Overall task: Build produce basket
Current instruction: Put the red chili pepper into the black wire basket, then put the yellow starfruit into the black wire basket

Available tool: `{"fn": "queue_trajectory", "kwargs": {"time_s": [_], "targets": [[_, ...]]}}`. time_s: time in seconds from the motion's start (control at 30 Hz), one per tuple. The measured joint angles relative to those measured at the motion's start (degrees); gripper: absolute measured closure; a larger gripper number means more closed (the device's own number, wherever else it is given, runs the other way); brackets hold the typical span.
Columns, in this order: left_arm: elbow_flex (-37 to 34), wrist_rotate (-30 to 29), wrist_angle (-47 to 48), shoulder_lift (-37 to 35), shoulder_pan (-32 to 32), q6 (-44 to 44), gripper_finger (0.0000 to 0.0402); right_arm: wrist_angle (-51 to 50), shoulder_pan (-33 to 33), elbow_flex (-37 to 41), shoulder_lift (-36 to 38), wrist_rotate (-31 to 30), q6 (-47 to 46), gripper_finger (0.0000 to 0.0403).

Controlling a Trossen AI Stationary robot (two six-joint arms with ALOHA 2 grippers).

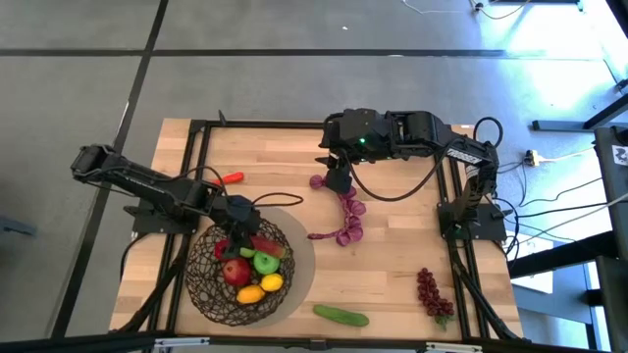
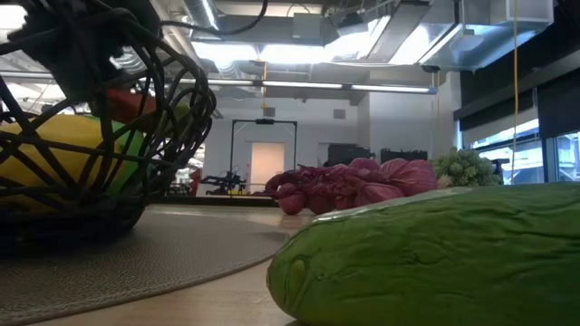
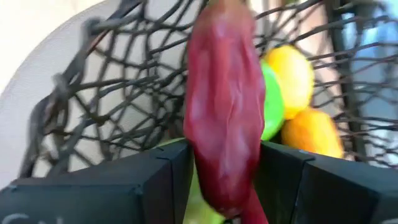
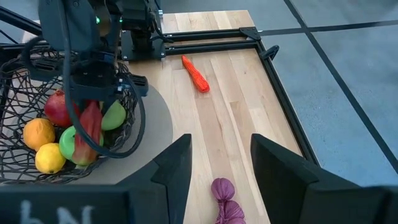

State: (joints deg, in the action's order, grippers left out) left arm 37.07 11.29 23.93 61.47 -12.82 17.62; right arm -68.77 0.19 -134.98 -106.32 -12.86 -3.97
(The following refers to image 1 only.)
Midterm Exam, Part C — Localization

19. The yellow lemon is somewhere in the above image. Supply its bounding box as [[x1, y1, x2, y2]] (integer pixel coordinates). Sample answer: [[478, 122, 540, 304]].
[[259, 272, 286, 294]]

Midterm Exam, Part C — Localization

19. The black right camera cable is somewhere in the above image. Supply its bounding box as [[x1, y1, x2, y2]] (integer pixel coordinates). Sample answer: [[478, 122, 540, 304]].
[[342, 146, 450, 203]]

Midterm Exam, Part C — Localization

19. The purple grape bunch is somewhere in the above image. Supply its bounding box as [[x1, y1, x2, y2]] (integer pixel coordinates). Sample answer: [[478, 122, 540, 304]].
[[307, 174, 369, 248]]

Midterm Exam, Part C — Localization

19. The black stand leg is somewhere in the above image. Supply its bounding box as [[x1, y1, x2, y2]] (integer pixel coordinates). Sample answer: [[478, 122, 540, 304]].
[[531, 92, 628, 133]]

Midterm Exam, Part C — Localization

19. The dark red long pepper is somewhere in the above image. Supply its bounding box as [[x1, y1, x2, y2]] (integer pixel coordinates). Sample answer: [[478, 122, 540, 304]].
[[249, 235, 288, 260]]

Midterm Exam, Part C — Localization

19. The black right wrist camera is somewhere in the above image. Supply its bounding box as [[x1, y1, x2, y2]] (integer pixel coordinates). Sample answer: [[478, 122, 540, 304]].
[[325, 156, 355, 195]]

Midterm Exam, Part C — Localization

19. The orange-yellow fruit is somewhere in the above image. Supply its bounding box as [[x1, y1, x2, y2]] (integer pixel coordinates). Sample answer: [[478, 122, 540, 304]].
[[235, 283, 267, 306]]

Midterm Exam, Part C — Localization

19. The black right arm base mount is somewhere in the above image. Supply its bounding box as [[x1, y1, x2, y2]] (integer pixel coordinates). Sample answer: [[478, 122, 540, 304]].
[[436, 199, 508, 242]]

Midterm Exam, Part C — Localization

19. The black camera cable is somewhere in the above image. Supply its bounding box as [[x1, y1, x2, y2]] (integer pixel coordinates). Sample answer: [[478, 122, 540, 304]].
[[342, 146, 450, 203], [247, 191, 305, 209]]

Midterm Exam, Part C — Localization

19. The green apple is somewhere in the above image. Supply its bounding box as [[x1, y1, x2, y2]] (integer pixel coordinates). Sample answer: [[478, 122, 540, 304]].
[[252, 250, 282, 277]]

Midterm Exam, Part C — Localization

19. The dark woven wicker basket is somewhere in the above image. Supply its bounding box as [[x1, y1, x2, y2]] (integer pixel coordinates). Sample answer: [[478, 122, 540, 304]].
[[183, 217, 297, 328]]

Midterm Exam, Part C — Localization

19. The dark red grape bunch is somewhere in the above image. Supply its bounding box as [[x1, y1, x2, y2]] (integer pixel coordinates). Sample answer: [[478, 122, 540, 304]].
[[416, 266, 456, 331]]

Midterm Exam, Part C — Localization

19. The round grey placemat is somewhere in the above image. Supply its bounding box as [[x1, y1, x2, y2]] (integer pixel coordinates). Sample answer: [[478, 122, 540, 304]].
[[244, 206, 317, 329]]

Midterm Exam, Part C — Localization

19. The red pomegranate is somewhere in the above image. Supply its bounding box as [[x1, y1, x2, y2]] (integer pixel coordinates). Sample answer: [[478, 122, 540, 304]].
[[222, 257, 253, 288]]

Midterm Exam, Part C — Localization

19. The black side furniture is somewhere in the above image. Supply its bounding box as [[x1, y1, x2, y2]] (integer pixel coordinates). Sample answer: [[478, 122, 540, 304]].
[[507, 126, 628, 353]]

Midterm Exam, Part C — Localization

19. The white floor cable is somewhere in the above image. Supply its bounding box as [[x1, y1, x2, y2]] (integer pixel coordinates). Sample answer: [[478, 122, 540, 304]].
[[400, 0, 460, 16]]

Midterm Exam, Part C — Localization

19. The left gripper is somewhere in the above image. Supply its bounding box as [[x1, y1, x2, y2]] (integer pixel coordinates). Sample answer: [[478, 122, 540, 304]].
[[211, 194, 262, 260]]

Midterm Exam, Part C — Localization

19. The large green cucumber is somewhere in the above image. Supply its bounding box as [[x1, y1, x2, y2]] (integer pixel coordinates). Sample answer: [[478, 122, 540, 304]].
[[312, 303, 371, 328]]

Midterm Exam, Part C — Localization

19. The white power cable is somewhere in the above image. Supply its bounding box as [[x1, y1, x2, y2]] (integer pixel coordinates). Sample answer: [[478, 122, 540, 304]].
[[538, 146, 598, 166]]

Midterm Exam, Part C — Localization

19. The grey floor cable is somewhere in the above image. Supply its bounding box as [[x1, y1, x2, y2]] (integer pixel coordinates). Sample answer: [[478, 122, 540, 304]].
[[509, 191, 628, 237]]

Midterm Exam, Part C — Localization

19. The black aluminium table frame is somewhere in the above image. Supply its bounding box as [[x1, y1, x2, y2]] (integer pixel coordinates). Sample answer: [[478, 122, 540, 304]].
[[0, 116, 628, 353]]

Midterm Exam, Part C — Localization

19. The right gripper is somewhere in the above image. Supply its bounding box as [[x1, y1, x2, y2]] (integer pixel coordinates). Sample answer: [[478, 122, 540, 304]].
[[315, 108, 392, 168]]

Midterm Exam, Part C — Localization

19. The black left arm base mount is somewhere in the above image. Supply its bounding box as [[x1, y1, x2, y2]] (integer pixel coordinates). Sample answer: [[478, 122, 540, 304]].
[[122, 198, 204, 236]]

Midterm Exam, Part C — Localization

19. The black left camera cable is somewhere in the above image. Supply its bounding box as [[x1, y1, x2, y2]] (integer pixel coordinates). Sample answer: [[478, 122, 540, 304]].
[[247, 191, 305, 209]]

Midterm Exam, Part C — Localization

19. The black floor cable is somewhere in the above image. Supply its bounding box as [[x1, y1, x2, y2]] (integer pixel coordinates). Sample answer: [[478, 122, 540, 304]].
[[485, 176, 604, 210]]

